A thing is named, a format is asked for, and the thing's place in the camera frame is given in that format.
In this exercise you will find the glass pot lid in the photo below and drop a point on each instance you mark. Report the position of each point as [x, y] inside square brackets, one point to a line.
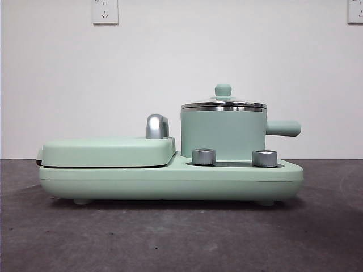
[223, 90]

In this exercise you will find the silver control knob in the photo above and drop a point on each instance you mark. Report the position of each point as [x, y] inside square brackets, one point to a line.
[203, 156]
[264, 158]

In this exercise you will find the green breakfast machine base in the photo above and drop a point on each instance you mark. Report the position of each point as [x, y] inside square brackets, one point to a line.
[141, 181]

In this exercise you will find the white wall socket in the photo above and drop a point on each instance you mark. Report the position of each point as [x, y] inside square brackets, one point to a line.
[356, 12]
[104, 12]

